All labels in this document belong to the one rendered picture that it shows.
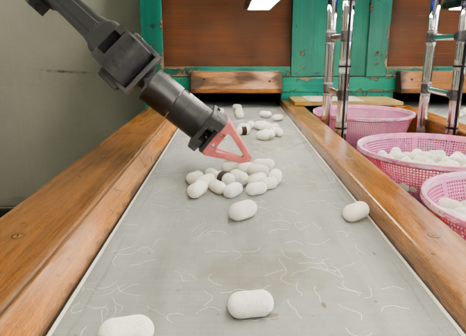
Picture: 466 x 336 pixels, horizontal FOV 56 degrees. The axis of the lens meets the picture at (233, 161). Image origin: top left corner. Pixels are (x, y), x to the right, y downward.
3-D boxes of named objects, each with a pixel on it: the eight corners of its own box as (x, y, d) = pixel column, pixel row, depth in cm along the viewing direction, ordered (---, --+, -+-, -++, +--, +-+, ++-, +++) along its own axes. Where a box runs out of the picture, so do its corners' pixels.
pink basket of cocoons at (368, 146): (429, 239, 62) (437, 175, 60) (325, 186, 86) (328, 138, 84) (555, 214, 72) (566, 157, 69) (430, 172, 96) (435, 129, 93)
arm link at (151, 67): (94, 71, 66) (134, 30, 66) (105, 77, 77) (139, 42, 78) (153, 127, 68) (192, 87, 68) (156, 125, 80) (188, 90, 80)
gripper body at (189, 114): (223, 111, 76) (189, 83, 74) (222, 121, 66) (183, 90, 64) (200, 139, 77) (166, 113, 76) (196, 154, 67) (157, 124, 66)
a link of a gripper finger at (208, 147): (260, 139, 77) (218, 105, 75) (263, 149, 70) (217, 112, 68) (236, 168, 78) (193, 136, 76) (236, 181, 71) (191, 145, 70)
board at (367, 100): (294, 105, 133) (295, 102, 133) (288, 100, 148) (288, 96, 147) (403, 105, 133) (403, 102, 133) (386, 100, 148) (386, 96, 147)
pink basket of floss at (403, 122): (379, 162, 103) (383, 122, 101) (291, 144, 122) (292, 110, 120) (429, 145, 121) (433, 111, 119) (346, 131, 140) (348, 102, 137)
